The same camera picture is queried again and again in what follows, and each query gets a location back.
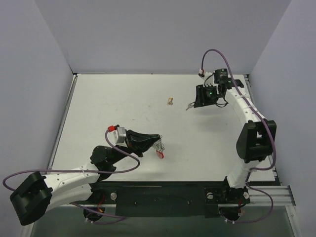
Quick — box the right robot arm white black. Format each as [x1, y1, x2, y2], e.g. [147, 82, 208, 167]
[191, 69, 277, 202]

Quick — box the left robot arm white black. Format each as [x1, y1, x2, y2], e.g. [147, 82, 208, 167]
[10, 125, 161, 226]

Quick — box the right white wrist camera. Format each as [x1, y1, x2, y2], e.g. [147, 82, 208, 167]
[198, 69, 215, 87]

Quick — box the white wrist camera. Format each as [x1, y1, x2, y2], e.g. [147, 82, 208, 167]
[108, 125, 127, 144]
[198, 69, 215, 87]

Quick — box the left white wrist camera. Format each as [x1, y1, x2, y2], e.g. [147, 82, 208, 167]
[108, 125, 127, 144]

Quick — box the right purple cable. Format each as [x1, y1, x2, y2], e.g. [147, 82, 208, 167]
[201, 48, 277, 225]

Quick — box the purple cable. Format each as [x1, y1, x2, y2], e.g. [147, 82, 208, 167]
[2, 126, 142, 225]
[201, 48, 277, 225]

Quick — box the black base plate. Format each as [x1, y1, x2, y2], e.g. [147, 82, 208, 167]
[77, 181, 250, 218]

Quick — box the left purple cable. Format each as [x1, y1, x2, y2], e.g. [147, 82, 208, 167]
[2, 126, 142, 225]

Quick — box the aluminium frame rail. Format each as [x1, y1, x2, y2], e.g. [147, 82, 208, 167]
[29, 185, 296, 207]

